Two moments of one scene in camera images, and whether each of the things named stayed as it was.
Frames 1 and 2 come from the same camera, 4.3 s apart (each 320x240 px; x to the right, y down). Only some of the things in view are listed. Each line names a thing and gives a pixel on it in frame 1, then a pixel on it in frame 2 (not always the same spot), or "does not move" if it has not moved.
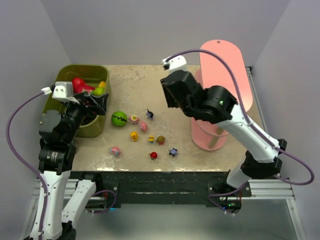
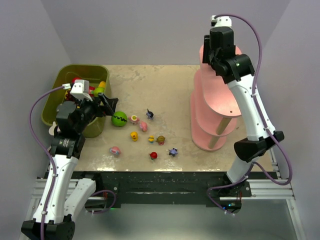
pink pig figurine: [144, 126] does not move
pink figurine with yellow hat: [134, 119] does not move
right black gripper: [173, 88] to [206, 50]
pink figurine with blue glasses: [115, 150] does not move
